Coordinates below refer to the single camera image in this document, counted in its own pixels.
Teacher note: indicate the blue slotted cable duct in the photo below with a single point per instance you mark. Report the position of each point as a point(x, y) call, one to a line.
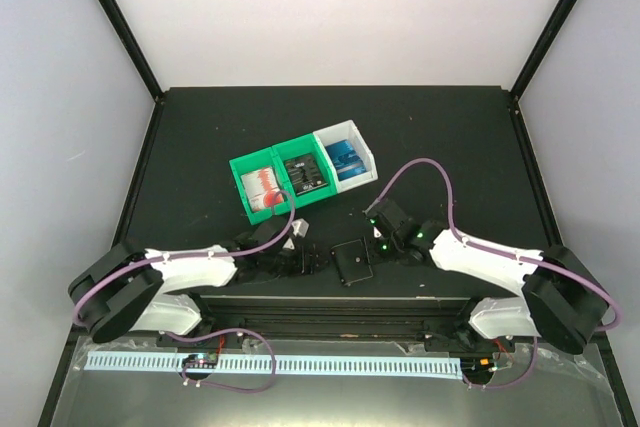
point(300, 365)

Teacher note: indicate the black card holder wallet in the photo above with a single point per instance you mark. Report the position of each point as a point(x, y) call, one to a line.
point(352, 261)

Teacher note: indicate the right controller board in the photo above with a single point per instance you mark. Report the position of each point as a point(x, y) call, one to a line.
point(478, 364)

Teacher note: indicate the red white card stack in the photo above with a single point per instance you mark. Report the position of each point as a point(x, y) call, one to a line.
point(262, 189)

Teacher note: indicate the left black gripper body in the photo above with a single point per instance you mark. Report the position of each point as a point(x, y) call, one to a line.
point(302, 266)

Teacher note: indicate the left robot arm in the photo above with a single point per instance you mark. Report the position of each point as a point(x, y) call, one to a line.
point(133, 289)

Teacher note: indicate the green bin with black cards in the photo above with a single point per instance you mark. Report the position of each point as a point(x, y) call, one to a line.
point(303, 144)

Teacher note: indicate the black frame post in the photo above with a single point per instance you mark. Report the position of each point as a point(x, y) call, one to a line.
point(549, 33)
point(135, 53)

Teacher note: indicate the blue card stack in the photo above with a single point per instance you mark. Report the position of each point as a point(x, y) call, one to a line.
point(345, 160)

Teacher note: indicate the left controller board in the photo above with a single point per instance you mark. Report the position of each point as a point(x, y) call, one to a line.
point(200, 362)

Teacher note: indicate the right black frame post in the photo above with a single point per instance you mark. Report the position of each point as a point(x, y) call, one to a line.
point(549, 33)

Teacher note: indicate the white bin with blue cards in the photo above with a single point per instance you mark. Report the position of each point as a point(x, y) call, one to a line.
point(347, 130)

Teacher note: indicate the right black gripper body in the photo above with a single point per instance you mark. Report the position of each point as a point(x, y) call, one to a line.
point(388, 252)

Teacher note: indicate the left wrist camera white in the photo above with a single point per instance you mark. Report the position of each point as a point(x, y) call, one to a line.
point(296, 234)

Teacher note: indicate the left black frame post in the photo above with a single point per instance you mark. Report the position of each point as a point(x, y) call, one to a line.
point(135, 53)

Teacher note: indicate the green bin with red cards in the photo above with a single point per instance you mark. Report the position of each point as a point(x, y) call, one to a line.
point(249, 162)

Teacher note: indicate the controller board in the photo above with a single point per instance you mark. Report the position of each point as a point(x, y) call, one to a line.
point(200, 362)
point(478, 364)

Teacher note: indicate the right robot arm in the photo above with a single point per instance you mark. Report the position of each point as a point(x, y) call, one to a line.
point(551, 294)

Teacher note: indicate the black card stack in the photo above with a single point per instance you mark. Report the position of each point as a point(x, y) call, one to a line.
point(307, 176)

